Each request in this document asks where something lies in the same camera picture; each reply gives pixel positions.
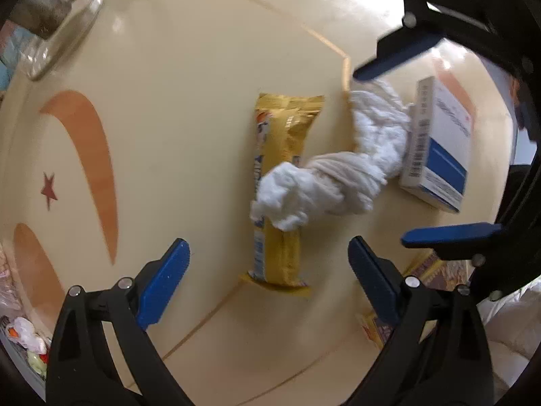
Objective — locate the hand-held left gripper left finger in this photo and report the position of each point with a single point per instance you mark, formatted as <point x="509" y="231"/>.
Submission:
<point x="162" y="287"/>

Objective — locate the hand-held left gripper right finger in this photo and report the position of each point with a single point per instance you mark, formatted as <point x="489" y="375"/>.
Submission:
<point x="374" y="287"/>

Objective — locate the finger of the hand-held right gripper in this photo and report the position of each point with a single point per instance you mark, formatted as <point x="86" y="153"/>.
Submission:
<point x="452" y="235"/>
<point x="401" y="53"/>

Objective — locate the yellow snack wrapper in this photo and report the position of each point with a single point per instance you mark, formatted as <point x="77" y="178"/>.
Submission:
<point x="283" y="135"/>

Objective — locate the yellow printed packet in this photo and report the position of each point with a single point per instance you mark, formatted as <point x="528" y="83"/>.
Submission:
<point x="448" y="273"/>

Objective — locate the white blue-striped medicine box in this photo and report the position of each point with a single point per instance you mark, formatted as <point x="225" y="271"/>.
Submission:
<point x="443" y="148"/>

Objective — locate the small white plastic bag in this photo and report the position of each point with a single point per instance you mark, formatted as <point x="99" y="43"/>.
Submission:
<point x="27" y="334"/>

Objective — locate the plastic bag of peanuts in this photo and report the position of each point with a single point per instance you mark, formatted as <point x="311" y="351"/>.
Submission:
<point x="6" y="279"/>

